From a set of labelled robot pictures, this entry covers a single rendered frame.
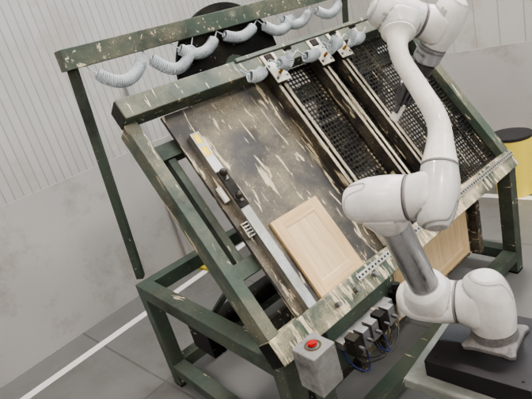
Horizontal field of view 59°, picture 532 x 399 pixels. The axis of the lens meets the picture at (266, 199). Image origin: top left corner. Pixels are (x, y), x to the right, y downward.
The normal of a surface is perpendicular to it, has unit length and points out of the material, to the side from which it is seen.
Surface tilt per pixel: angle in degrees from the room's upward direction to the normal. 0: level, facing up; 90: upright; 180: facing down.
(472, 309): 81
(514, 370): 2
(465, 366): 2
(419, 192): 52
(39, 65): 90
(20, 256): 90
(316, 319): 56
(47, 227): 90
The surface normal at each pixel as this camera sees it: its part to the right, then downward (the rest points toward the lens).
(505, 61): -0.65, 0.42
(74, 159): 0.72, 0.06
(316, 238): 0.40, -0.41
